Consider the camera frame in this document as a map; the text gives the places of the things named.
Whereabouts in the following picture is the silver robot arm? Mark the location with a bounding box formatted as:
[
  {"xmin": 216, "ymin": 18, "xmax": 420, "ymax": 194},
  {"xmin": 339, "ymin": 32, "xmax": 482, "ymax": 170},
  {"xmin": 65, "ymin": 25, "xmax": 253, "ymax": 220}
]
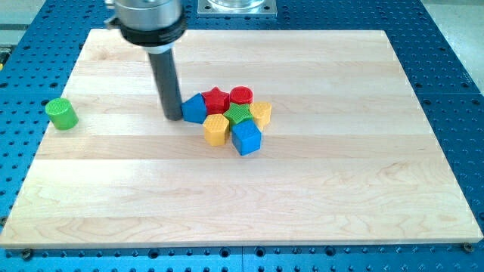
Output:
[{"xmin": 104, "ymin": 0, "xmax": 188, "ymax": 54}]

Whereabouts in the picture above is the green star block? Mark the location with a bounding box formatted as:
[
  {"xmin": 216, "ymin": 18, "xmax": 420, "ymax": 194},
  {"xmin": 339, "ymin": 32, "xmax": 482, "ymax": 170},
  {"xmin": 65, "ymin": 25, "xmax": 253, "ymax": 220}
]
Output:
[{"xmin": 223, "ymin": 103, "xmax": 253, "ymax": 128}]

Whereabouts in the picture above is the red star block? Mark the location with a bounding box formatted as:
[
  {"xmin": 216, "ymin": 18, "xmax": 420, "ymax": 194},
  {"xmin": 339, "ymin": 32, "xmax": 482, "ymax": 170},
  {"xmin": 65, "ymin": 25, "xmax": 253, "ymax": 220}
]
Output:
[{"xmin": 201, "ymin": 87, "xmax": 230, "ymax": 115}]

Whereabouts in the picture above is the blue cube block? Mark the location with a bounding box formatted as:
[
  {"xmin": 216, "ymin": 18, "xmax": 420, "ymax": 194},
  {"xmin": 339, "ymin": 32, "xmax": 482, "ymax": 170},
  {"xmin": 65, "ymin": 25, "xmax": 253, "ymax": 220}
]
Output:
[{"xmin": 231, "ymin": 120, "xmax": 262, "ymax": 156}]

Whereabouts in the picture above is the yellow hexagon block front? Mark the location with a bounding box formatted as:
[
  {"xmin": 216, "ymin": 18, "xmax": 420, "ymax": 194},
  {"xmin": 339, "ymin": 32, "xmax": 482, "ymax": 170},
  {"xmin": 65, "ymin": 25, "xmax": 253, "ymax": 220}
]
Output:
[{"xmin": 203, "ymin": 113, "xmax": 229, "ymax": 146}]

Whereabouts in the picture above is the yellow hexagon block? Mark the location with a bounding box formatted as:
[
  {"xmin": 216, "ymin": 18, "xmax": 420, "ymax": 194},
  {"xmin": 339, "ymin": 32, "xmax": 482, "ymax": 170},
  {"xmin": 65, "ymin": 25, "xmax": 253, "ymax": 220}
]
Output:
[
  {"xmin": 203, "ymin": 113, "xmax": 229, "ymax": 146},
  {"xmin": 250, "ymin": 102, "xmax": 272, "ymax": 131}
]

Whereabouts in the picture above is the yellow hexagon block rear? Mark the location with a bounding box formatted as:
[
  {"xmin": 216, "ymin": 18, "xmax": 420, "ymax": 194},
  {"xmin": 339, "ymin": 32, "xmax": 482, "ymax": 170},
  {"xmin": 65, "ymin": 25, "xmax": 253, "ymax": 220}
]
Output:
[{"xmin": 250, "ymin": 102, "xmax": 272, "ymax": 131}]

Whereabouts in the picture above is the red cylinder block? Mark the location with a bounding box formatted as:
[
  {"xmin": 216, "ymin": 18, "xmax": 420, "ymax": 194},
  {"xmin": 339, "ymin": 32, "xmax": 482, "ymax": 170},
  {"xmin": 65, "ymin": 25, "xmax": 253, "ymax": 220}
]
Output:
[{"xmin": 230, "ymin": 86, "xmax": 253, "ymax": 104}]

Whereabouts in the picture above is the blue pentagon block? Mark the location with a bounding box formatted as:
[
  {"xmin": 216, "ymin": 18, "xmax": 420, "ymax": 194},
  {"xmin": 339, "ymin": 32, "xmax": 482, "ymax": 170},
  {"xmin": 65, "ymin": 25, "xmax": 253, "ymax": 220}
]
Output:
[{"xmin": 181, "ymin": 94, "xmax": 207, "ymax": 124}]

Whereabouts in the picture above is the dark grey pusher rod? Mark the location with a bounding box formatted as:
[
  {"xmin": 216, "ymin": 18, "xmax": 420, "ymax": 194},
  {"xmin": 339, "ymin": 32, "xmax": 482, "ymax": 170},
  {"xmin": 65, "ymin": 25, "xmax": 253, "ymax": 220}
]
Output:
[{"xmin": 148, "ymin": 49, "xmax": 183, "ymax": 121}]

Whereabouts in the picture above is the light wooden board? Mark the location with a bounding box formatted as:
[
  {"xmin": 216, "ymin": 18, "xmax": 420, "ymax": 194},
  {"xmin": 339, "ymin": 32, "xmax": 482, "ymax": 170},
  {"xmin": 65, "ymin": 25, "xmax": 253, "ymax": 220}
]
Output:
[{"xmin": 1, "ymin": 29, "xmax": 482, "ymax": 249}]

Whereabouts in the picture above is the green cylinder block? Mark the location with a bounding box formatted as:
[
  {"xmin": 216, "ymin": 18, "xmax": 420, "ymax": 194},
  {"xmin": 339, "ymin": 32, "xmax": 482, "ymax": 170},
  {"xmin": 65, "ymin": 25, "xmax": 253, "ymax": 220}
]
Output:
[{"xmin": 45, "ymin": 97, "xmax": 79, "ymax": 130}]

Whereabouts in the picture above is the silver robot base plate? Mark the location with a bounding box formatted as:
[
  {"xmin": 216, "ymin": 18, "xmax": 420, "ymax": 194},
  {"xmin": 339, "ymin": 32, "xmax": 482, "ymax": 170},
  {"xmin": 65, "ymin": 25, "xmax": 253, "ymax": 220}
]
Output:
[{"xmin": 197, "ymin": 0, "xmax": 278, "ymax": 17}]

